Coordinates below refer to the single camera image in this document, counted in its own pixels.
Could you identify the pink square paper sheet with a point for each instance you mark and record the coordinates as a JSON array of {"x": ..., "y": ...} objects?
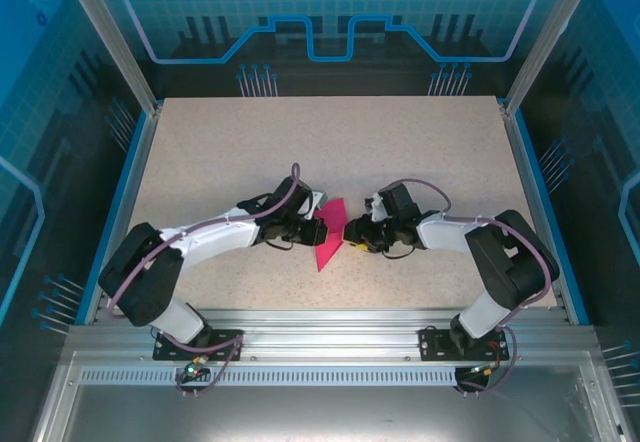
[{"x": 334, "y": 222}]

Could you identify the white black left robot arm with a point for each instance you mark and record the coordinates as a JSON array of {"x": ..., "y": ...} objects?
[{"x": 220, "y": 237}]

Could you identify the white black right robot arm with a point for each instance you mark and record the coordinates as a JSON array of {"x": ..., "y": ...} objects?
[{"x": 445, "y": 232}]

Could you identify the blue edge strip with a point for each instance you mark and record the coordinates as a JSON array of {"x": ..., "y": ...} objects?
[
  {"x": 548, "y": 212},
  {"x": 114, "y": 212}
]

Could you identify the shiny metal tray panel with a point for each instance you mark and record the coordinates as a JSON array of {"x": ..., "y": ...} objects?
[{"x": 325, "y": 417}]

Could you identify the small connector with green light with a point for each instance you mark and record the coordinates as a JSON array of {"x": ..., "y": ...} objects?
[
  {"x": 196, "y": 368},
  {"x": 485, "y": 369}
]

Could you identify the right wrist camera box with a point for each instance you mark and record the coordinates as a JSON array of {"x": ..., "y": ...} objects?
[{"x": 376, "y": 207}]

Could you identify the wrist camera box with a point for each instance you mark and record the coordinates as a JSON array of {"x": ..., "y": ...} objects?
[
  {"x": 376, "y": 207},
  {"x": 319, "y": 199}
]

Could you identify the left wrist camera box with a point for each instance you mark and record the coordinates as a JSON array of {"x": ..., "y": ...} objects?
[{"x": 319, "y": 199}]

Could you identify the aluminium cross rail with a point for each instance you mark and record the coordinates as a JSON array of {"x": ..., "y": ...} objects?
[{"x": 325, "y": 332}]

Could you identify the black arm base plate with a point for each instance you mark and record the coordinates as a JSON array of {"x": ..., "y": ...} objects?
[
  {"x": 432, "y": 344},
  {"x": 167, "y": 349}
]

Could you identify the aluminium side rail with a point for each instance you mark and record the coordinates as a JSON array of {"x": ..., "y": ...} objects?
[
  {"x": 536, "y": 212},
  {"x": 128, "y": 212}
]

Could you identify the aluminium frame post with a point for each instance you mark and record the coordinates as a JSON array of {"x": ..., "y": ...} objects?
[
  {"x": 112, "y": 37},
  {"x": 549, "y": 37}
]

